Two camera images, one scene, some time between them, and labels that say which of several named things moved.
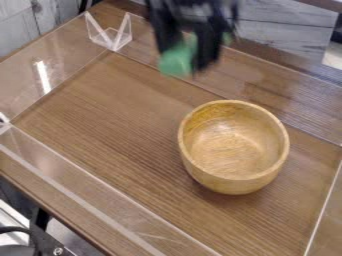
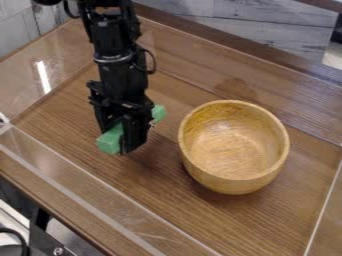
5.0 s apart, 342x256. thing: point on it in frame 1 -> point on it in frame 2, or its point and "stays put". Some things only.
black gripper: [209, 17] -> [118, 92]
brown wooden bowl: [233, 144] stays put
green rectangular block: [176, 59] -> [108, 141]
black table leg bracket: [50, 246] stays put
